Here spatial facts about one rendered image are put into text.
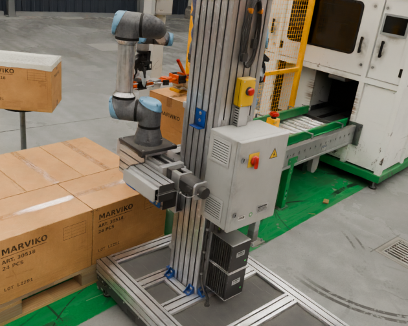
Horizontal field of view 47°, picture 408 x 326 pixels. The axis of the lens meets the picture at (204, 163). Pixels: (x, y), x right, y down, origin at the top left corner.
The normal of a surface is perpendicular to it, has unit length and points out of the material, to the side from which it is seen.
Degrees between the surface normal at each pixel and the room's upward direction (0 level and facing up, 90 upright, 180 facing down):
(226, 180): 90
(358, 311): 0
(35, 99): 90
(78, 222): 90
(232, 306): 0
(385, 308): 0
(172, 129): 90
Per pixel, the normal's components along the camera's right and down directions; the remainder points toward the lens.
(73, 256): 0.72, 0.35
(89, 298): 0.11, -0.91
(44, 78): 0.07, 0.40
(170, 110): -0.65, 0.24
